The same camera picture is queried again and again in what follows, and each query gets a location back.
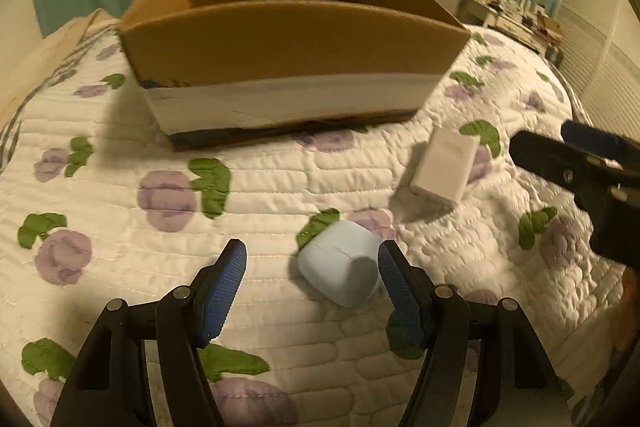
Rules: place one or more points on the floral quilted bedspread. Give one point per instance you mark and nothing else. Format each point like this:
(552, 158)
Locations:
(95, 204)

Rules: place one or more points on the white charger adapter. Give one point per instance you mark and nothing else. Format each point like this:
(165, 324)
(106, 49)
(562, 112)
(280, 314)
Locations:
(444, 167)

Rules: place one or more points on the beige pillow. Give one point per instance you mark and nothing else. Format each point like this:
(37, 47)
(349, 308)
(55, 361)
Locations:
(41, 63)

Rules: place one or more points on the light blue earbuds case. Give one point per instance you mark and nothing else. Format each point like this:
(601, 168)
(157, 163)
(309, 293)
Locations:
(341, 262)

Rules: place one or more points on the brown cardboard box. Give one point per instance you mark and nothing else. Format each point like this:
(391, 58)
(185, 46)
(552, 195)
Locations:
(222, 72)

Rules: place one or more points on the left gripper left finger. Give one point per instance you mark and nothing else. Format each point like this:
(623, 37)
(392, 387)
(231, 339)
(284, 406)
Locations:
(215, 295)

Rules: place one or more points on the white dressing table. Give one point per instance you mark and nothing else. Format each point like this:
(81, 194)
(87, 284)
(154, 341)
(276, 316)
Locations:
(513, 24)

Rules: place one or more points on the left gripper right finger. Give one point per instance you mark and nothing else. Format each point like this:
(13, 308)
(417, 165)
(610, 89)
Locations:
(409, 296)

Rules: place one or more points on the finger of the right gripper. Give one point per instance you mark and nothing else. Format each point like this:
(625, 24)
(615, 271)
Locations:
(562, 164)
(600, 143)

